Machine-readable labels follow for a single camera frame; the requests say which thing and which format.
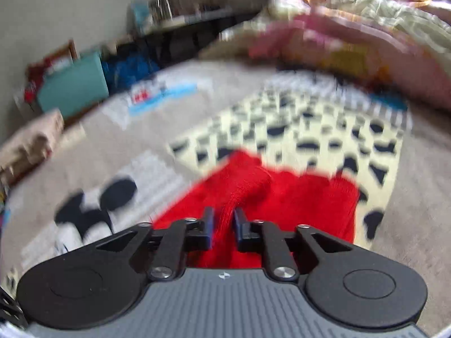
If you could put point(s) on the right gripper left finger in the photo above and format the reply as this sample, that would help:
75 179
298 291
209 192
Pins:
98 283

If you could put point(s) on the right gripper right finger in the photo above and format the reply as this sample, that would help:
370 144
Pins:
349 285

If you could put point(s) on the red knit sweater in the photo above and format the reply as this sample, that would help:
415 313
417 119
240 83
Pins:
279 196

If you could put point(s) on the Mickey Mouse fleece blanket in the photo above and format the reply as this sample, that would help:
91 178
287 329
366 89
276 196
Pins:
116 168

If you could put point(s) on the beige folded garment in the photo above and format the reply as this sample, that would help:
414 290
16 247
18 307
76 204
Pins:
31 145

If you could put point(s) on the teal storage box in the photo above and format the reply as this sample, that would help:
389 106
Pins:
74 88

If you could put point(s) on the blue plastic bag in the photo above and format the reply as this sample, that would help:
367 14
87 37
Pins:
121 73

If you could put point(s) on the dark side table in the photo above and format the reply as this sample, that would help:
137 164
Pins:
168 45

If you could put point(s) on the floral quilted comforter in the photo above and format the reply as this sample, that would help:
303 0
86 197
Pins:
399 44

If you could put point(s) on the metal rack on table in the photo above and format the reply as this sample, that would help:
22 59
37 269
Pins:
162 10

